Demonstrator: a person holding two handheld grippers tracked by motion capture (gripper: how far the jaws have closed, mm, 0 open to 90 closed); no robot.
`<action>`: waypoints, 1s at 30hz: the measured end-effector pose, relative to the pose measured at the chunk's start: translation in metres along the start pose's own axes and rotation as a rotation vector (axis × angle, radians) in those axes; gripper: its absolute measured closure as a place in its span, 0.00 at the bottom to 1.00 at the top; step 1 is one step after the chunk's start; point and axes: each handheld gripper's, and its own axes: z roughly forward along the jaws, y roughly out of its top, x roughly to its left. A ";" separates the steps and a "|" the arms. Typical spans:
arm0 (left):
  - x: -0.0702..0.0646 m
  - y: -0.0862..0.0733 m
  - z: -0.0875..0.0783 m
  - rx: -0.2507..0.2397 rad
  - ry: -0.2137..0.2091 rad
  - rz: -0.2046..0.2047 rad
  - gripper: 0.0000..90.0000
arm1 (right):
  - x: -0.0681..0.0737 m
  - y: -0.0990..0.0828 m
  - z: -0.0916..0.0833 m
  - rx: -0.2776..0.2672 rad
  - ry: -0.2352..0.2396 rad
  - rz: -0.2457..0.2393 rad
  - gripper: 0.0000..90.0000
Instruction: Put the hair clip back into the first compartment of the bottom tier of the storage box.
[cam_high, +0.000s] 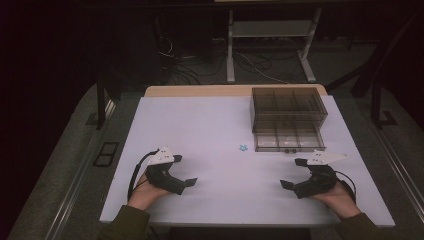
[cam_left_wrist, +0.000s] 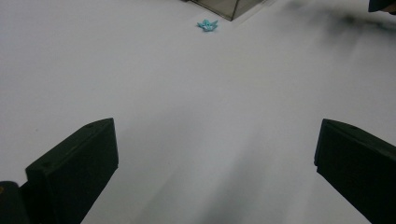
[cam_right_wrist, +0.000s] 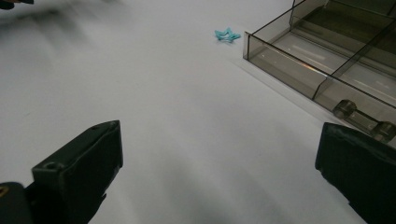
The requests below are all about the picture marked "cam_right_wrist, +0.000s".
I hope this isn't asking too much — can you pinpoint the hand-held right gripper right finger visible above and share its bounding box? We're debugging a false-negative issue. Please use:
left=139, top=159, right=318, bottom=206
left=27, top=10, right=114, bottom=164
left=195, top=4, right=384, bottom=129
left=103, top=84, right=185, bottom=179
left=315, top=121, right=396, bottom=224

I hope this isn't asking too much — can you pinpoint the teal star-shaped hair clip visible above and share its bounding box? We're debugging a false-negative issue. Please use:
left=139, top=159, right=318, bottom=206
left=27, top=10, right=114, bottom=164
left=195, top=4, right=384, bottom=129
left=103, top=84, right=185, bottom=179
left=214, top=27, right=242, bottom=44

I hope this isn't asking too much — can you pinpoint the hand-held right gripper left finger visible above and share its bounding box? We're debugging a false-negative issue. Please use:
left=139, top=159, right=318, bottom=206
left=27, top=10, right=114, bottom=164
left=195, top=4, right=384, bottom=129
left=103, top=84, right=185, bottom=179
left=25, top=119, right=124, bottom=224

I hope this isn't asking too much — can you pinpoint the smoky transparent acrylic drawer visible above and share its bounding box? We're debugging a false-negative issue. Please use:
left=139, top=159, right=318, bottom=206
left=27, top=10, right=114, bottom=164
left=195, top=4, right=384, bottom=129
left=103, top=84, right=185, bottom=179
left=242, top=0, right=396, bottom=144

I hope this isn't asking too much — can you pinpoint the dark object at table edge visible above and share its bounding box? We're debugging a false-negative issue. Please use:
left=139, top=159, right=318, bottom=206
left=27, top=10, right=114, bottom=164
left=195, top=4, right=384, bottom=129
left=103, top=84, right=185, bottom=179
left=0, top=0, right=35, bottom=10

